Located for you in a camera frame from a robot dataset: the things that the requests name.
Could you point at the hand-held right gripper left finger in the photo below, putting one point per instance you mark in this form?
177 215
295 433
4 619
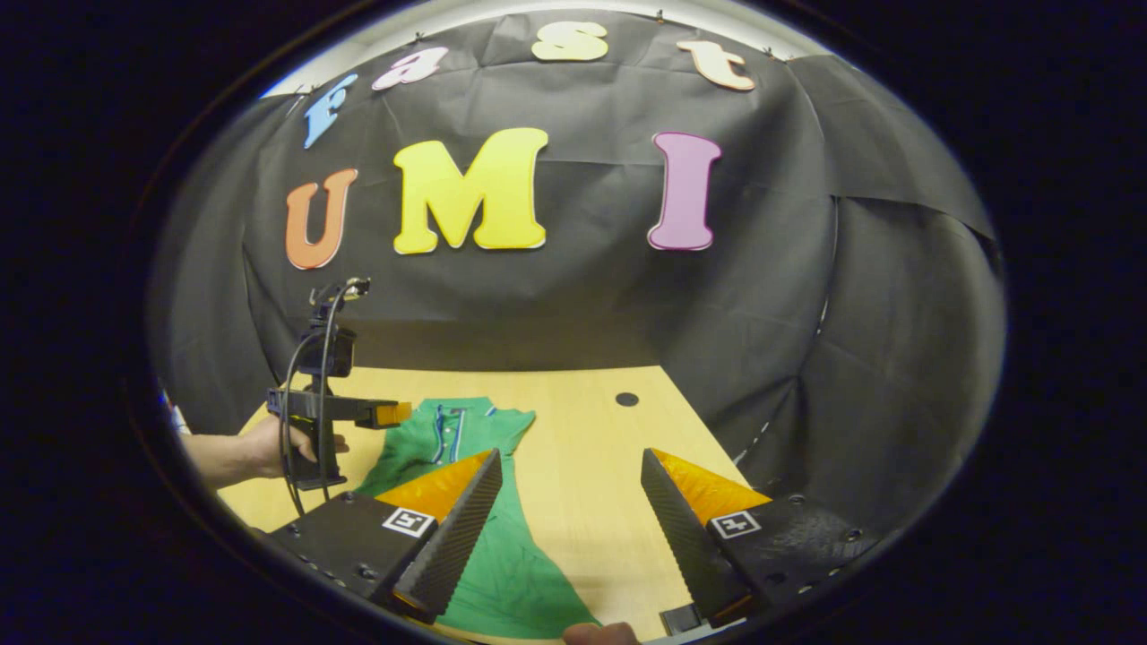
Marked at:
452 546

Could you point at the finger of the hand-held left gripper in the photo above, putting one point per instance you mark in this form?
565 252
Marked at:
394 414

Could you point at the black backdrop cloth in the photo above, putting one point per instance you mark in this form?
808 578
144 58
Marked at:
582 296

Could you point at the green T-shirt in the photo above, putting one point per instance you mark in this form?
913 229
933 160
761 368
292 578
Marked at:
511 573

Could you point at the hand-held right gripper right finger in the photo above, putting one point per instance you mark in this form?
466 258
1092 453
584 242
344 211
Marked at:
685 546

